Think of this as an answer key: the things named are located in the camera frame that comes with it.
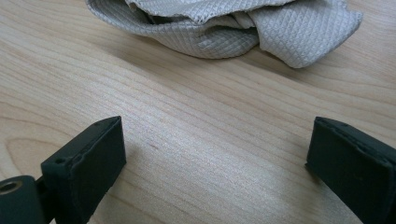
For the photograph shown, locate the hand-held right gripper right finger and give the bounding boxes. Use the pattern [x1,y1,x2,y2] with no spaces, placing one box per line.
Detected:
[305,116,396,224]

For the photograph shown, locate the grey textured cloth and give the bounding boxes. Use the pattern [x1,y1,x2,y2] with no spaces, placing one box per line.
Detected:
[85,0,363,69]

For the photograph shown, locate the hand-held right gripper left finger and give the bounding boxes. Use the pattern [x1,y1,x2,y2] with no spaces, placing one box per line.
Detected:
[41,116,127,224]

